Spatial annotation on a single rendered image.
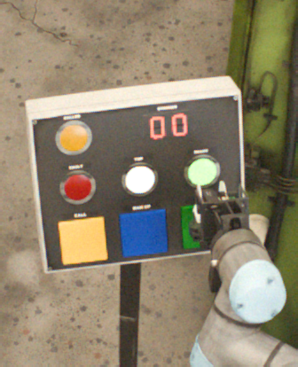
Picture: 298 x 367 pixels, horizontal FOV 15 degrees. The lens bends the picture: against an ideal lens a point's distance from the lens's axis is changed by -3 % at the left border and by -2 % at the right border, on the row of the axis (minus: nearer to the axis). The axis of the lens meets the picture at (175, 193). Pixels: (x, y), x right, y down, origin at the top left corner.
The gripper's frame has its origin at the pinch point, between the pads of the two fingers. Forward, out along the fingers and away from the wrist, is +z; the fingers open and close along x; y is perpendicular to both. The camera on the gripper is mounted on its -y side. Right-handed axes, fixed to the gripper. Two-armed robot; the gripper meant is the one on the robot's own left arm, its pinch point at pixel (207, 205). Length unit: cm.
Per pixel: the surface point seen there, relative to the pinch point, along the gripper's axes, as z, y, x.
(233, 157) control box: 3.2, 6.3, -5.3
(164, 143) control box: 3.2, 10.1, 5.7
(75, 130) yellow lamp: 2.8, 14.3, 19.6
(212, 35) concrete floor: 168, -26, -37
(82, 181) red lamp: 2.8, 5.6, 19.1
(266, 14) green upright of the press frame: 14.8, 26.7, -14.7
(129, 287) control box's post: 30.8, -30.6, 9.7
